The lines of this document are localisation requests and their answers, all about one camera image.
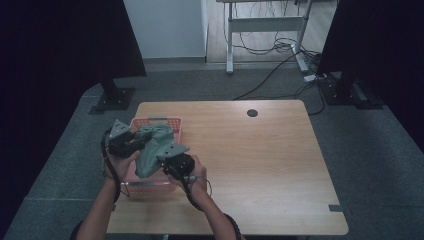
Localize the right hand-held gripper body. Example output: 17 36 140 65
156 143 197 180

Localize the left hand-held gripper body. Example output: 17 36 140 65
106 118 148 159

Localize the green mesh cloth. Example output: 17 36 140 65
134 123 176 179

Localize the pink plastic basket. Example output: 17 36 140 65
120 116 184 200

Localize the person's left hand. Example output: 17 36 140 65
103 150 141 183

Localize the person's right hand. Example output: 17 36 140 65
167 155 208 198

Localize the black stand base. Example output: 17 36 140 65
318 70 385 111
88 78 137 116

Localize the black curtain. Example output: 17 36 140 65
0 0 148 234
315 0 424 155

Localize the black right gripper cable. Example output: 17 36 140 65
162 164 242 240

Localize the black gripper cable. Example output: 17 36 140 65
162 164 242 240
100 128 122 205

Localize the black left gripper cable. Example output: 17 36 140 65
100 128 122 205

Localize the long black floor cable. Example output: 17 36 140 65
231 49 303 102

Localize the tangle of black cables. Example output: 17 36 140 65
229 0 322 57

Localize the white metal desk frame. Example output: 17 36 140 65
215 0 316 75

